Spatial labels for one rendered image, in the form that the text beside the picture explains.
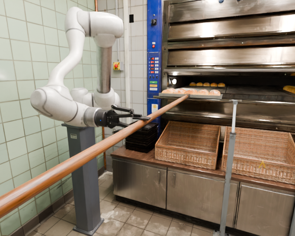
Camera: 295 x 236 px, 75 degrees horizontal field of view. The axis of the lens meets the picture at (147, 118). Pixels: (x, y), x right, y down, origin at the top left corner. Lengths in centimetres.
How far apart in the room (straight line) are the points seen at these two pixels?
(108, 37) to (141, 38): 112
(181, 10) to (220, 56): 61
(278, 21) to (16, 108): 230
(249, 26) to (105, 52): 136
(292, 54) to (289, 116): 55
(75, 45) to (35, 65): 87
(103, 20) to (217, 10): 127
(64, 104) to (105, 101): 73
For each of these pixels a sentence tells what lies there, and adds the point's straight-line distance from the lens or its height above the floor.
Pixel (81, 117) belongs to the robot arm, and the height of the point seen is 120.
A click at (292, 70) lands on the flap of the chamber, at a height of 140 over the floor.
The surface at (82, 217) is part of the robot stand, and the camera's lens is 197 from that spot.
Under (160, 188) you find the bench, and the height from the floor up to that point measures 32.
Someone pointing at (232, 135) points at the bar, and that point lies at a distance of 155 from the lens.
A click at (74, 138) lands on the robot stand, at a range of 162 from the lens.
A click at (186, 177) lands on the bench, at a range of 181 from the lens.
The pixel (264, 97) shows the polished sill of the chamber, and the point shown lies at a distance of 212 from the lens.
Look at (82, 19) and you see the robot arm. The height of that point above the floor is 167.
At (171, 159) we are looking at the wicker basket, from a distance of 183.
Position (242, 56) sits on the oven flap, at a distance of 209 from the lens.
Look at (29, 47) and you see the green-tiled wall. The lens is 195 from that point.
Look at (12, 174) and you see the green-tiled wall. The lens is 195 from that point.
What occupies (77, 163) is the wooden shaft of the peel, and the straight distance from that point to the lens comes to 47.
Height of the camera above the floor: 140
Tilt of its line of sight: 14 degrees down
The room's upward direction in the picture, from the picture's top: straight up
